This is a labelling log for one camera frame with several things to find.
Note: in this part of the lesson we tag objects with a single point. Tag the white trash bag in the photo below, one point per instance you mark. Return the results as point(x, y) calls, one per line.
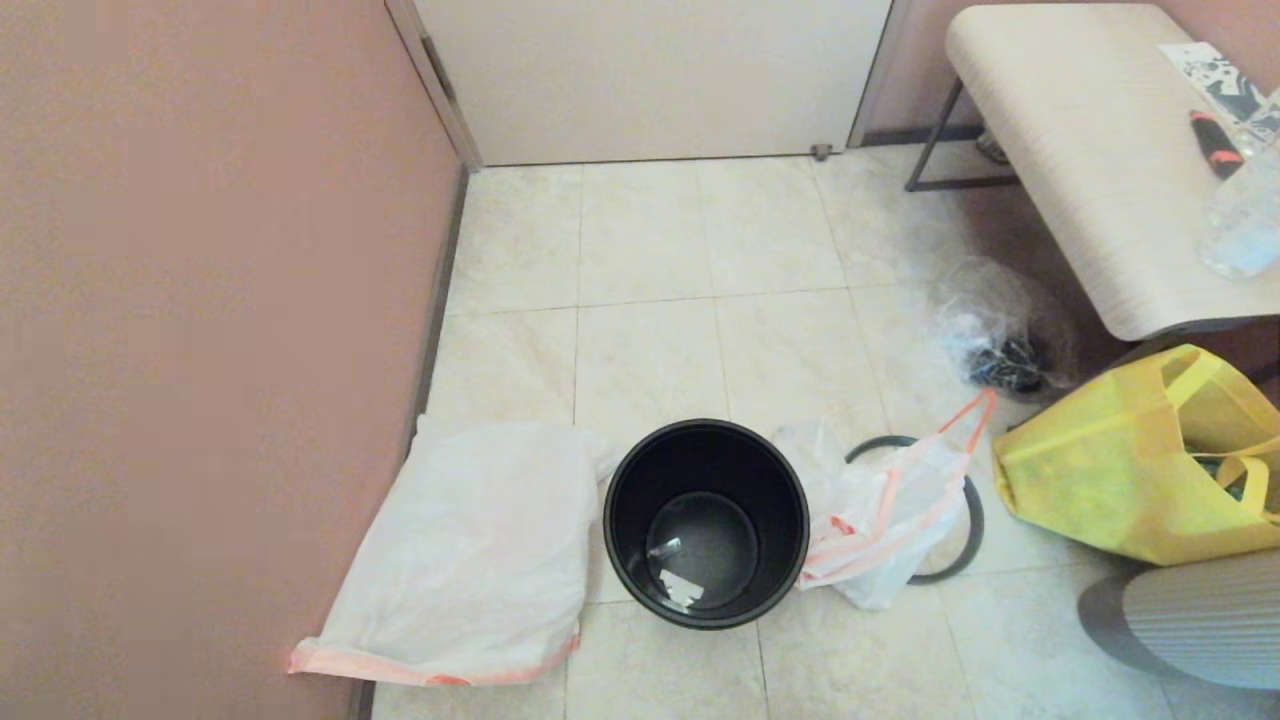
point(470, 550)
point(880, 510)

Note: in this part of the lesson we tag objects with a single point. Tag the black round trash bin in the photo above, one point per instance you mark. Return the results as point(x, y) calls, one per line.
point(640, 470)

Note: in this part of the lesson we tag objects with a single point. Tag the clear plastic bag black contents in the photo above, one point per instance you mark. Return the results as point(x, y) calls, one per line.
point(1000, 340)

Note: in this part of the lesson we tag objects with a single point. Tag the yellow fabric tote bag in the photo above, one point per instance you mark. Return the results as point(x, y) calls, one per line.
point(1100, 470)

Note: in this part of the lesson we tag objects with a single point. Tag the small silver wrapper scrap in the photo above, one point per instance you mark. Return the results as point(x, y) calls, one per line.
point(666, 546)

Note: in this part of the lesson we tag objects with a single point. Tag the white paper scrap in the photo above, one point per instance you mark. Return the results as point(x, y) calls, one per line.
point(683, 588)

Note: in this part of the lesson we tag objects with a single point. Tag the white door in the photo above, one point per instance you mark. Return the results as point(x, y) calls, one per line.
point(650, 80)

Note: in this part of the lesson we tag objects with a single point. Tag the beige wooden bench table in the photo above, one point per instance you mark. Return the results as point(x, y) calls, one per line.
point(960, 184)

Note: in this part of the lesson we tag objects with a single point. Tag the beige wood-grain bench top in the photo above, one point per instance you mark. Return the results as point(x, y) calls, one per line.
point(1080, 150)

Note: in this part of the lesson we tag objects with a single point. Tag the teal patterned cloth item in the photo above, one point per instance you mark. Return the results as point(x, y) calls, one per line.
point(1220, 478)

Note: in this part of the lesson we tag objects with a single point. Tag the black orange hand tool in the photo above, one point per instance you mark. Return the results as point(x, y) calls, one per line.
point(1215, 145)

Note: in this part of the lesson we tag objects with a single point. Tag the grey ribbed round object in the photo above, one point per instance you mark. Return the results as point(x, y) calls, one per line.
point(1200, 620)

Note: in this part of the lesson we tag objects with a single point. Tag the clear plastic water bottle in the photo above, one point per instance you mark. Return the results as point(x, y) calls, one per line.
point(1245, 220)

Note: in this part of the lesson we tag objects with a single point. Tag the black white printed paper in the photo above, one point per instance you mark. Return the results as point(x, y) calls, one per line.
point(1225, 85)

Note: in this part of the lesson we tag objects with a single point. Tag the beige door frame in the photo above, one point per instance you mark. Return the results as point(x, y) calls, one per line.
point(440, 90)

